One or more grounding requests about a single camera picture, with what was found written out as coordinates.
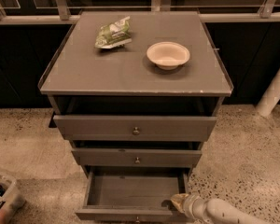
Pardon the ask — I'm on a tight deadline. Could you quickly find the grey bottom drawer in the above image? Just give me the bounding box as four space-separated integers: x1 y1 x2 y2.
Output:
77 167 189 224

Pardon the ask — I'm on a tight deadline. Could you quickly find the grey drawer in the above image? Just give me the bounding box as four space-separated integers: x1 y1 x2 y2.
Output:
77 167 189 224
53 115 217 142
72 148 202 168

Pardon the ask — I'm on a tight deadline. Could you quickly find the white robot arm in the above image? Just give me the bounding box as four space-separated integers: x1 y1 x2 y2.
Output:
171 193 270 224

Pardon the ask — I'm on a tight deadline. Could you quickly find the grey middle drawer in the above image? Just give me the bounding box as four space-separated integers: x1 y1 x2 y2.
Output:
72 148 202 168

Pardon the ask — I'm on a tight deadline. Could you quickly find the grey drawer cabinet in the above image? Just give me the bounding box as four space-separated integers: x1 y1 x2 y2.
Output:
37 10 234 185

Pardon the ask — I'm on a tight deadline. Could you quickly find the grey top drawer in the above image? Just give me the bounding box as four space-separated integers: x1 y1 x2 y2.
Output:
53 115 217 142

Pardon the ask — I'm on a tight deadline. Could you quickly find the white paper bowl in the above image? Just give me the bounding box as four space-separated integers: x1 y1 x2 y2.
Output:
147 42 190 70

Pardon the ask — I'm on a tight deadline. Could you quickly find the clear plastic storage bin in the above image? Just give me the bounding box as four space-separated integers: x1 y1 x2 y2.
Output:
0 172 25 224

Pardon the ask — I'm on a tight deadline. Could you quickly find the green white snack bag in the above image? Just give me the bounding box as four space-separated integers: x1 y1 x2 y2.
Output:
95 17 132 49

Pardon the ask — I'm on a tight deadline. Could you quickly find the metal railing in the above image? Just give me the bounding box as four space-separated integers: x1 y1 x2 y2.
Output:
0 0 280 24

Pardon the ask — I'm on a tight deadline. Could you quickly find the white diagonal post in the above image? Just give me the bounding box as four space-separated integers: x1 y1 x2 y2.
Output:
256 68 280 117

